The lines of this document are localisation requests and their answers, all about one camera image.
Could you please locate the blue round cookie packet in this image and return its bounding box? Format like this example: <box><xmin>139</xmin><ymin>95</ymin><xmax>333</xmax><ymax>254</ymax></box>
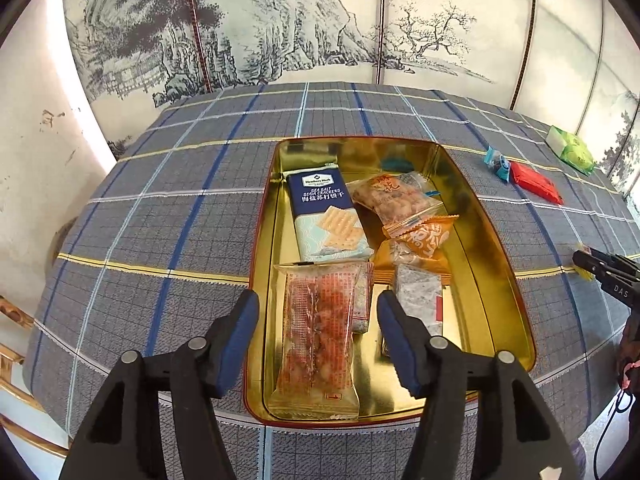
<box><xmin>381</xmin><ymin>157</ymin><xmax>439</xmax><ymax>196</ymax></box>

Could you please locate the brown printed square cake pack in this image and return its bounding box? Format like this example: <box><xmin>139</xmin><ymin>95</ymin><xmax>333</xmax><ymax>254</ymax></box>
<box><xmin>352</xmin><ymin>262</ymin><xmax>373</xmax><ymax>334</ymax></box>

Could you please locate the clear orange cracker stick pack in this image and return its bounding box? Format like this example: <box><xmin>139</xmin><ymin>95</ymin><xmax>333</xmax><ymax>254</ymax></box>
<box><xmin>267</xmin><ymin>260</ymin><xmax>369</xmax><ymax>420</ymax></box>

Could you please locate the yellow brown cake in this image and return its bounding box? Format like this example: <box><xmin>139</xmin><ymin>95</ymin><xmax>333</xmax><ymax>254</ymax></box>
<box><xmin>573</xmin><ymin>243</ymin><xmax>596</xmax><ymax>282</ymax></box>

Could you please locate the red flat snack packet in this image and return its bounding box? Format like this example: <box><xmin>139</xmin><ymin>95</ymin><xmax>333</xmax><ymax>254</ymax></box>
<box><xmin>510</xmin><ymin>162</ymin><xmax>564</xmax><ymax>205</ymax></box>

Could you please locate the clear fried twist snack bag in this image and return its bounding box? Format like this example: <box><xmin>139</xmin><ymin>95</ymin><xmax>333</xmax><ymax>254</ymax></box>
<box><xmin>347</xmin><ymin>171</ymin><xmax>446</xmax><ymax>233</ymax></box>

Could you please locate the light blue candy packet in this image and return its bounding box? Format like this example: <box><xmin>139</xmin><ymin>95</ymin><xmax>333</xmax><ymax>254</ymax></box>
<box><xmin>484</xmin><ymin>146</ymin><xmax>511</xmax><ymax>183</ymax></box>

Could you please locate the blue soda cracker pack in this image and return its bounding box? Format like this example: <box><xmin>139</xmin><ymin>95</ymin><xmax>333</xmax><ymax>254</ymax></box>
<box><xmin>284</xmin><ymin>164</ymin><xmax>373</xmax><ymax>263</ymax></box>

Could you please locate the clear black sesame snack pack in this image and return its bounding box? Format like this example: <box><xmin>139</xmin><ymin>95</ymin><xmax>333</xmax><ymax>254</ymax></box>
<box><xmin>393</xmin><ymin>263</ymin><xmax>442</xmax><ymax>336</ymax></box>

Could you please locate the orange snack packet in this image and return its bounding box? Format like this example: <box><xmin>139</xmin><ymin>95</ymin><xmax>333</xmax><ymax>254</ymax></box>
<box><xmin>383</xmin><ymin>214</ymin><xmax>459</xmax><ymax>258</ymax></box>
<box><xmin>372</xmin><ymin>240</ymin><xmax>451</xmax><ymax>286</ymax></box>

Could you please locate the person's right hand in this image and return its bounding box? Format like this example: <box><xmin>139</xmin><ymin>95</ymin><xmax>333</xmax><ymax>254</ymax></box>
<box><xmin>616</xmin><ymin>313</ymin><xmax>640</xmax><ymax>394</ymax></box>

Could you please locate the ink landscape folding screen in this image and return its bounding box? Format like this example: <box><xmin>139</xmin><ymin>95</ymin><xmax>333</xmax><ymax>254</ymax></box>
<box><xmin>62</xmin><ymin>0</ymin><xmax>639</xmax><ymax>197</ymax></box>

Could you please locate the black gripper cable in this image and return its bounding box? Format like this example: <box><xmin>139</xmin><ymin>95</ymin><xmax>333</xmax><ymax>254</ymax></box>
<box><xmin>591</xmin><ymin>389</ymin><xmax>634</xmax><ymax>480</ymax></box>

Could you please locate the plaid blue grey tablecloth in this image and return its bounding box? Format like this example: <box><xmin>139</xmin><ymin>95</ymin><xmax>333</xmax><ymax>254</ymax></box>
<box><xmin>22</xmin><ymin>80</ymin><xmax>640</xmax><ymax>480</ymax></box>

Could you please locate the red gold toffee tin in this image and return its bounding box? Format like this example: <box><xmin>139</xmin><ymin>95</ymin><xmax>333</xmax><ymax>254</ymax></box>
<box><xmin>242</xmin><ymin>135</ymin><xmax>537</xmax><ymax>429</ymax></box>

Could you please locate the green tissue pack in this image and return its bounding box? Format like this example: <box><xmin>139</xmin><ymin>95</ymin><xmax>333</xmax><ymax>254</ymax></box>
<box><xmin>546</xmin><ymin>126</ymin><xmax>596</xmax><ymax>176</ymax></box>

